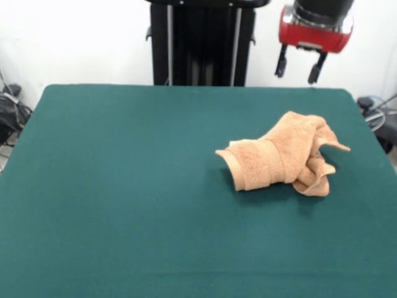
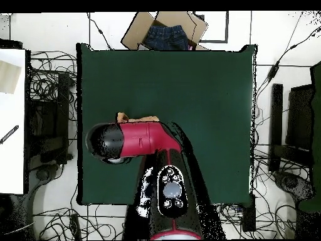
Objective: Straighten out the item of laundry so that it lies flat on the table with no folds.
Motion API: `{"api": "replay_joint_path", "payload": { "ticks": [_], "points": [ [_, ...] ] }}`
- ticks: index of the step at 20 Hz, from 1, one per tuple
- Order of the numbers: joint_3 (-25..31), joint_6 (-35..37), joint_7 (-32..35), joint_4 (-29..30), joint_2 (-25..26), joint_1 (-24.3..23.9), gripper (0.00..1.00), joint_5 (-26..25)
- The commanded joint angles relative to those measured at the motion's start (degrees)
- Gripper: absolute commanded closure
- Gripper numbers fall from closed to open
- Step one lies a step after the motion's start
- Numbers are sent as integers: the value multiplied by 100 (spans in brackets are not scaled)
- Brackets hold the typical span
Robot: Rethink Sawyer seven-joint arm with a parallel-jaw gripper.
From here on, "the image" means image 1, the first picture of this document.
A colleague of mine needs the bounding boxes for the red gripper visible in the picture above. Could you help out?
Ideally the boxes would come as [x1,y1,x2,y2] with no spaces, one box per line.
[275,4,354,84]

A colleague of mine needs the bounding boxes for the tan terry towel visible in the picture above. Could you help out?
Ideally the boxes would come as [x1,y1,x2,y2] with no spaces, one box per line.
[215,111,352,197]

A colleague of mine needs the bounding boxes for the dark green table cloth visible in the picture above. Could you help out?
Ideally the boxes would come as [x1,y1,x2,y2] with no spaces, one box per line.
[0,83,397,298]

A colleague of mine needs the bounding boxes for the grey stand base with cables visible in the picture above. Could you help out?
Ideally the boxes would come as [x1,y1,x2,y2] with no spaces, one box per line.
[356,94,397,155]

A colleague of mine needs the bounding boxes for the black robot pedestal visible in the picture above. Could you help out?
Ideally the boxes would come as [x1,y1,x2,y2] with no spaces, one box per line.
[144,0,270,87]

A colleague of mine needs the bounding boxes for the black equipment base with cables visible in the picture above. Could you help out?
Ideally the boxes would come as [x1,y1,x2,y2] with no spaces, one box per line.
[0,83,33,147]

